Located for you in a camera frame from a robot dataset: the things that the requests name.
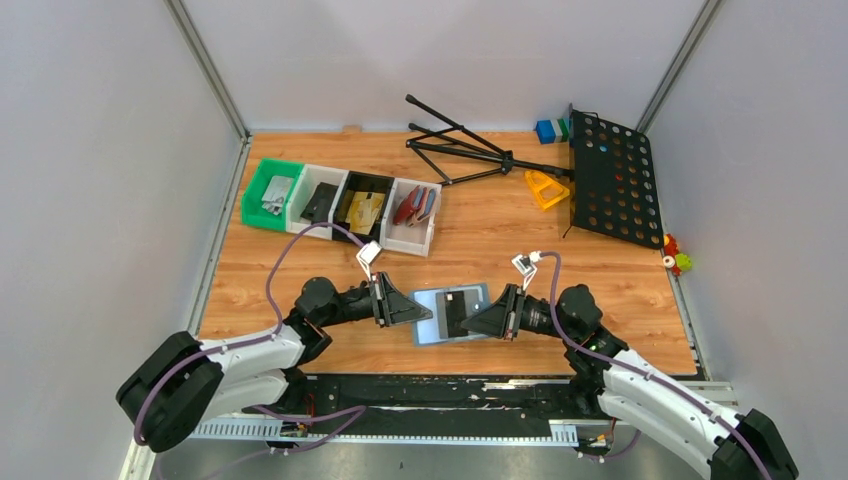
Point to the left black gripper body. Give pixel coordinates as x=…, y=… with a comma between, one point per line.
x=377, y=291

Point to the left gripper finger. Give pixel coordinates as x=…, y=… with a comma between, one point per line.
x=394, y=299
x=408, y=314

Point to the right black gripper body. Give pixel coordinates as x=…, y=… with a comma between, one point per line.
x=534, y=316

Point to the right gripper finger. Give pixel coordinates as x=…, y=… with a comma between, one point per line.
x=495, y=328
x=500, y=311

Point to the black credit card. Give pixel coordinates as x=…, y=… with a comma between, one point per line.
x=452, y=309

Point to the blue card holder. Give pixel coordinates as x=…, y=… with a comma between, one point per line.
x=425, y=207
x=425, y=332

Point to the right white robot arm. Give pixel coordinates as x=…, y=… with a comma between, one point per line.
x=716, y=441

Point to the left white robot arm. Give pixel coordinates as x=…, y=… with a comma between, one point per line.
x=185, y=381

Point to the white bin with card holders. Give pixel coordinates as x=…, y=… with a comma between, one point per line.
x=410, y=236

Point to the gold cards stack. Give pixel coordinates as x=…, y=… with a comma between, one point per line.
x=364, y=211

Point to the red card holder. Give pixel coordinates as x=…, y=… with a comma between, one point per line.
x=408, y=207

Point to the black cards stack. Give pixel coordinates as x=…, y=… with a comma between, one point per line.
x=318, y=207

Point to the white bin with black cards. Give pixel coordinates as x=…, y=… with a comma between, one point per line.
x=302, y=190

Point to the silver cards stack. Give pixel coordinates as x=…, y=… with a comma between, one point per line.
x=276, y=193

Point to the black plastic bin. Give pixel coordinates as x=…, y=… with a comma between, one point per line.
x=359, y=181

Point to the yellow triangle toy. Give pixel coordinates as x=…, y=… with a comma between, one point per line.
x=547, y=192

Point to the green plastic bin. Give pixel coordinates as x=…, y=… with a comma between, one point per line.
x=252, y=213

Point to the black perforated music desk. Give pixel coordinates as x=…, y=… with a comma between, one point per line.
x=614, y=191

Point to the black folded tripod stand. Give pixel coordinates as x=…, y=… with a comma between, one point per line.
x=457, y=140

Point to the colourful toy pile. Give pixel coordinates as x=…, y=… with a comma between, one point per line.
x=673, y=258

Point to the blue green toy blocks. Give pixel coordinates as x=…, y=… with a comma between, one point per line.
x=552, y=131

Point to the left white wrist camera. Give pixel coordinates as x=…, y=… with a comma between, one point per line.
x=366, y=257

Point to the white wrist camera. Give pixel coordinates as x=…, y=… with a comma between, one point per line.
x=526, y=265
x=366, y=257

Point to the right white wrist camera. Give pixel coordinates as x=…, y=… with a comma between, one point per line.
x=526, y=265

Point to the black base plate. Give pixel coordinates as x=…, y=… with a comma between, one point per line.
x=452, y=406

